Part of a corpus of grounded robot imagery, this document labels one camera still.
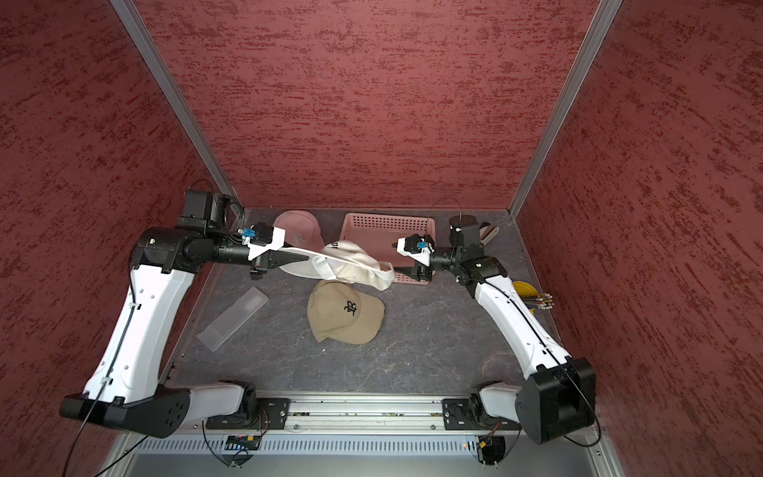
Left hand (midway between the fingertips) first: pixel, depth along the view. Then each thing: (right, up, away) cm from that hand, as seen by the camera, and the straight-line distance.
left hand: (302, 257), depth 60 cm
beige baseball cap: (+4, -18, +25) cm, 31 cm away
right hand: (+19, -1, +14) cm, 24 cm away
